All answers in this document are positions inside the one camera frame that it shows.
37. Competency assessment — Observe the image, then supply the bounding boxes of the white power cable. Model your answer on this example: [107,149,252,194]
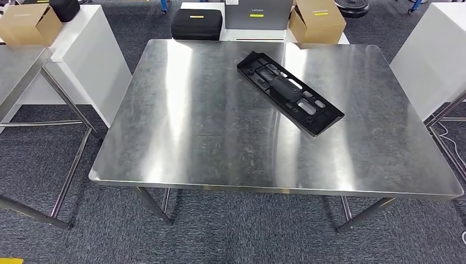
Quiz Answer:
[436,122,466,245]

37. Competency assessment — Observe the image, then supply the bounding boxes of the black pouch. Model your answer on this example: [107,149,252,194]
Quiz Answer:
[49,0,81,23]

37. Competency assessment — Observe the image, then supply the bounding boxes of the steel side table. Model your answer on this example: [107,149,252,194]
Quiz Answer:
[424,91,466,183]
[0,44,103,231]

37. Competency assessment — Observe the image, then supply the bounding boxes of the steel workbench table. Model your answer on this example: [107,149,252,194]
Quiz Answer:
[88,38,465,234]

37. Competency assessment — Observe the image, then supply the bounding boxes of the black ribbed round disc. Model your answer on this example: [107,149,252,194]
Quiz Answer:
[334,0,370,19]

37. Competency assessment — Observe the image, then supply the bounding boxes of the cardboard box yellow label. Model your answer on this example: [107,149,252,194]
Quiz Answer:
[289,0,347,45]

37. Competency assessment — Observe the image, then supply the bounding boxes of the long black plastic panel part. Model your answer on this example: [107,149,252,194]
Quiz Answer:
[236,51,346,139]

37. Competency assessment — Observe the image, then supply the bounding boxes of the plain cardboard box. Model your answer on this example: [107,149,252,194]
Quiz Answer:
[0,3,63,47]

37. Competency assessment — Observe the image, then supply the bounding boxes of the grey laptop box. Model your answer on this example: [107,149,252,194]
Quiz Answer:
[224,0,294,31]

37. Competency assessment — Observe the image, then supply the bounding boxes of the black zip case yellow label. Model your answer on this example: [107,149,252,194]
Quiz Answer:
[171,9,224,41]

